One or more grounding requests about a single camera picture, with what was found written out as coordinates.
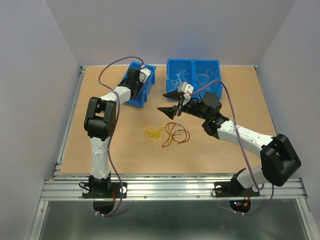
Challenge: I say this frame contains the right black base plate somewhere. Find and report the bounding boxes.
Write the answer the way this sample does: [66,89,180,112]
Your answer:
[211,181,260,198]

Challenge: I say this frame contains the small blue bin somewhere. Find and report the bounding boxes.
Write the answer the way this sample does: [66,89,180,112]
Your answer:
[119,61,157,108]

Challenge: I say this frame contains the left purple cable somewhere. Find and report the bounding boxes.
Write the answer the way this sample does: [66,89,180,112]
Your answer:
[94,55,147,218]

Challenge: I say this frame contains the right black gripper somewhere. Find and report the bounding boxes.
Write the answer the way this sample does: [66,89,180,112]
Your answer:
[157,87,209,121]

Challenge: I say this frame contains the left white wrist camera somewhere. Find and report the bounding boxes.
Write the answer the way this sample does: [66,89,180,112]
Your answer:
[139,65,152,84]

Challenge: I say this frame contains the aluminium rail frame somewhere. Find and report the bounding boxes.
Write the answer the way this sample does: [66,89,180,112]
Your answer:
[31,65,320,240]

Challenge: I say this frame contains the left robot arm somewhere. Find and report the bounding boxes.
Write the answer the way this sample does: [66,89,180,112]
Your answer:
[79,67,152,198]

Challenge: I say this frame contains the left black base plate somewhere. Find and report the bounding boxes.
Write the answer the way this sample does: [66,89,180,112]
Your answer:
[78,181,127,199]

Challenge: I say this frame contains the red yellow wire tangle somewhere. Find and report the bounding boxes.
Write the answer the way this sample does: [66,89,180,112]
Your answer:
[161,121,191,148]

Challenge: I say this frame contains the loose white wire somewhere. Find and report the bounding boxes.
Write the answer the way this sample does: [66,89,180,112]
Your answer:
[164,114,187,154]

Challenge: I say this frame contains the purple cable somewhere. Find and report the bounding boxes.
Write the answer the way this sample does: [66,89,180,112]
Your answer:
[94,55,147,218]
[189,79,275,217]

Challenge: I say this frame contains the middle blue bin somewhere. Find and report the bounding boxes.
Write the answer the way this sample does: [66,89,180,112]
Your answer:
[165,58,196,93]

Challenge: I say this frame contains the red wires in small bin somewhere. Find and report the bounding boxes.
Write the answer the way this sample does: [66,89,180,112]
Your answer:
[132,82,150,102]

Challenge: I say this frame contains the right blue bin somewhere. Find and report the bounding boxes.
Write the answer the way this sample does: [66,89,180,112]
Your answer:
[194,59,223,100]

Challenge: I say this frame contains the yellow wire bundle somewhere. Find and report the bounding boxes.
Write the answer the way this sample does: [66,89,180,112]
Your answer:
[141,121,166,143]

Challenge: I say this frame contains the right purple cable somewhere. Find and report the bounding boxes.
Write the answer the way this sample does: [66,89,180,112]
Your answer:
[189,79,275,217]

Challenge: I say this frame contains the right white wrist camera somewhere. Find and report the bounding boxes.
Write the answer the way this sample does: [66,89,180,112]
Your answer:
[177,81,194,100]

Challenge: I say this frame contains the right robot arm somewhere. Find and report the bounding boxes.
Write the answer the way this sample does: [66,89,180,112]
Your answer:
[158,90,302,198]

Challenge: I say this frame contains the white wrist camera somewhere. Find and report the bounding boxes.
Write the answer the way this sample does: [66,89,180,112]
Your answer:
[139,65,152,84]
[177,81,194,100]

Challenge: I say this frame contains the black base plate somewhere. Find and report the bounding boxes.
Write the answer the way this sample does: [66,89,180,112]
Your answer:
[211,181,260,198]
[78,181,127,199]

